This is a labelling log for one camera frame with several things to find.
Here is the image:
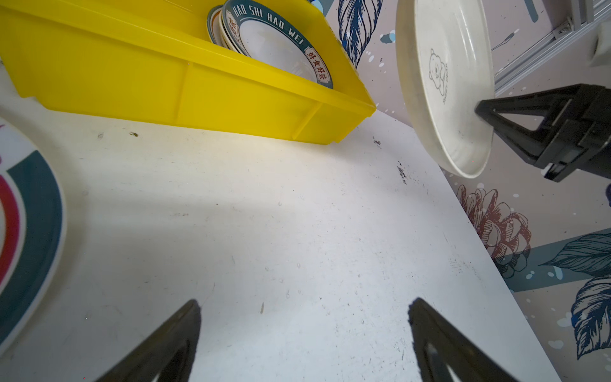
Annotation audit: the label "yellow plastic bin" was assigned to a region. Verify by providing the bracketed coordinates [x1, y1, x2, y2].
[1, 1, 376, 144]

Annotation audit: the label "aluminium frame rail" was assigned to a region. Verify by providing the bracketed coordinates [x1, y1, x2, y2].
[494, 1, 610, 96]

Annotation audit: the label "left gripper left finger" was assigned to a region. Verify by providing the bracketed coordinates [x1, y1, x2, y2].
[98, 299, 201, 381]

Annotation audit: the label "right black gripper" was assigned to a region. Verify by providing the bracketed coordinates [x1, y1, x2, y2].
[475, 85, 610, 182]

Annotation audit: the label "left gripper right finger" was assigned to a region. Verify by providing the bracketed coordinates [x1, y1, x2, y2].
[408, 298, 515, 381]

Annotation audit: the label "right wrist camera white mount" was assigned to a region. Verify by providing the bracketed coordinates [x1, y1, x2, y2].
[590, 21, 611, 67]

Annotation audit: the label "plain cream plate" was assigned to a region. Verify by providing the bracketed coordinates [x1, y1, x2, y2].
[396, 0, 495, 178]

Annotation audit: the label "white plate red characters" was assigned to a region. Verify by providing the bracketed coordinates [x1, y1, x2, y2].
[207, 5, 228, 49]

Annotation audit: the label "green rim Hao Wei plate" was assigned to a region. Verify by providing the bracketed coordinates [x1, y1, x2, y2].
[221, 1, 334, 89]

